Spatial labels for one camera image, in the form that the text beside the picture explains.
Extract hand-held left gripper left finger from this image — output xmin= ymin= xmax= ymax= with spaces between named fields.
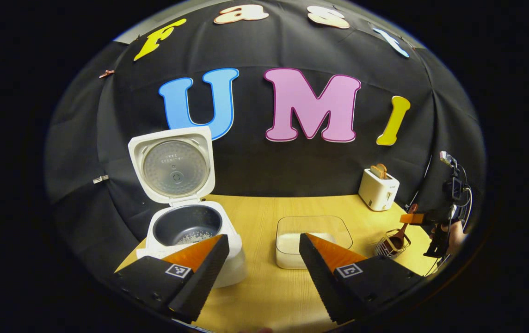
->
xmin=113 ymin=234 xmax=230 ymax=323

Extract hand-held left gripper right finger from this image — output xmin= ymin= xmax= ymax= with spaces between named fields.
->
xmin=299 ymin=233 xmax=424 ymax=324

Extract brown wooden spoon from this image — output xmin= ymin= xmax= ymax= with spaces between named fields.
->
xmin=390 ymin=203 xmax=418 ymax=251

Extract white rice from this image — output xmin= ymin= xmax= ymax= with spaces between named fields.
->
xmin=277 ymin=233 xmax=337 ymax=269
xmin=177 ymin=231 xmax=213 ymax=245

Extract metal wire chopstick holder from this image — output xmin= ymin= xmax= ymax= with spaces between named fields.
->
xmin=375 ymin=228 xmax=412 ymax=258

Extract white rice cooker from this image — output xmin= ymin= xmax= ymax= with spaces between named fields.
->
xmin=128 ymin=126 xmax=248 ymax=289

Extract white toaster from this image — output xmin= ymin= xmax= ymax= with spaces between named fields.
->
xmin=358 ymin=168 xmax=400 ymax=212

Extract clear plastic container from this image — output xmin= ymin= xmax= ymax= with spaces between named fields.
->
xmin=276 ymin=216 xmax=353 ymax=270

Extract thin power cable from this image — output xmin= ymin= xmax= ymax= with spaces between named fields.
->
xmin=406 ymin=155 xmax=433 ymax=209

